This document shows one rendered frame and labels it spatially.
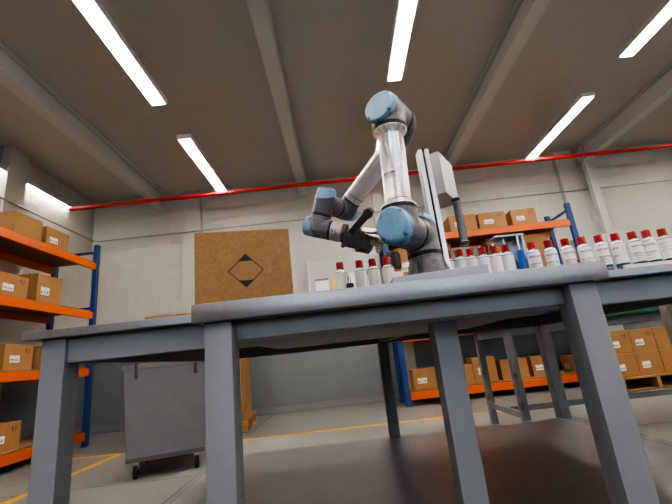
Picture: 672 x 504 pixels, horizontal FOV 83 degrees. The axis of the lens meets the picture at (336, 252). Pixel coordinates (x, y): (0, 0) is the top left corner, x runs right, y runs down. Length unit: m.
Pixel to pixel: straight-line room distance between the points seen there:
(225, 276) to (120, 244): 6.14
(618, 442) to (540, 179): 6.73
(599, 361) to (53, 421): 1.24
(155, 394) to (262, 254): 2.27
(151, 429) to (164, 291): 3.68
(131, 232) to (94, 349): 6.20
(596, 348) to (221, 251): 1.02
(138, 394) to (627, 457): 3.02
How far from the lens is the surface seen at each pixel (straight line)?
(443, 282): 0.86
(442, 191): 1.64
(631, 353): 5.57
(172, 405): 3.38
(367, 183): 1.50
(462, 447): 1.05
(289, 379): 6.12
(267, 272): 1.24
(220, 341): 0.88
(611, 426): 1.00
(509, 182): 7.31
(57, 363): 1.21
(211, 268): 1.26
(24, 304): 5.00
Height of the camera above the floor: 0.69
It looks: 16 degrees up
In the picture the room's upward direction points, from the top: 6 degrees counter-clockwise
